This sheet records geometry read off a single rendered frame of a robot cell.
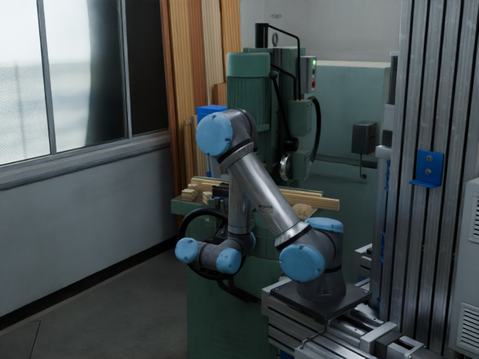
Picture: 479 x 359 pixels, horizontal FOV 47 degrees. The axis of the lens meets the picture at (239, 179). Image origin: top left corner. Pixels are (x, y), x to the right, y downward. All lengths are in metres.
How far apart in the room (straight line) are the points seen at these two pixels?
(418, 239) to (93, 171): 2.32
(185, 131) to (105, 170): 0.58
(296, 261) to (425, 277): 0.38
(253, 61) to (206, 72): 1.88
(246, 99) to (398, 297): 0.96
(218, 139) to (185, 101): 2.33
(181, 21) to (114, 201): 1.27
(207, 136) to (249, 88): 0.69
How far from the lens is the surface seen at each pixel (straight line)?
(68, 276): 3.54
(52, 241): 3.40
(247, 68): 2.17
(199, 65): 4.01
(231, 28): 4.30
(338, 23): 4.63
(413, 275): 1.68
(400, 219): 1.65
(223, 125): 1.49
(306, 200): 2.26
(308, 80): 2.46
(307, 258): 1.49
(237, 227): 1.74
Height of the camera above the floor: 1.59
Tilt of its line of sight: 15 degrees down
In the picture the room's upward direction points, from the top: straight up
